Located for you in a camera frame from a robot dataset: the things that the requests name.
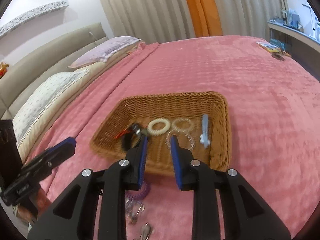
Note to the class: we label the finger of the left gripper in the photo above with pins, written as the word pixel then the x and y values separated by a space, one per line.
pixel 43 164

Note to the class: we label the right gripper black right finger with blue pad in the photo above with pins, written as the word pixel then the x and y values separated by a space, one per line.
pixel 225 205

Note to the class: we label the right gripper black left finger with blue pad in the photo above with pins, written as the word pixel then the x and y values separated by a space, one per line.
pixel 97 198

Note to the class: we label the light blue hair clip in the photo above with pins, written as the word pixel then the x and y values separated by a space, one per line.
pixel 204 137

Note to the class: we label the black smart watch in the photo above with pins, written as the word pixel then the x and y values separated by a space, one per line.
pixel 132 136

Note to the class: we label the person left hand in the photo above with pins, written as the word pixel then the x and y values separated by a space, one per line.
pixel 40 201

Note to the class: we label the white floral pillow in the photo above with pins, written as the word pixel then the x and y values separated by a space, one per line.
pixel 41 99

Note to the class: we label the brown wicker basket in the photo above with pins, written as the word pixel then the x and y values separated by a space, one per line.
pixel 165 115

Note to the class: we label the beige padded headboard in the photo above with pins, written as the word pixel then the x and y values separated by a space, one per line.
pixel 23 78

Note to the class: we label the lilac pillow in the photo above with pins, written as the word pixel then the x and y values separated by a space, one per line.
pixel 104 51

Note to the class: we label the yellow packet on bed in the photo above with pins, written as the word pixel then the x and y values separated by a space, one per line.
pixel 269 47

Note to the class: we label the white desk shelf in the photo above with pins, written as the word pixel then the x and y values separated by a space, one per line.
pixel 302 48

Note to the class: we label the beige curtain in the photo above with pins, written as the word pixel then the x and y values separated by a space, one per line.
pixel 172 20

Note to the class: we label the orange curtain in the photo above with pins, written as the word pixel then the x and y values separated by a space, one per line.
pixel 205 18

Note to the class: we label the white decorative wall shelf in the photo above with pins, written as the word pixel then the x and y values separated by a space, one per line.
pixel 31 15

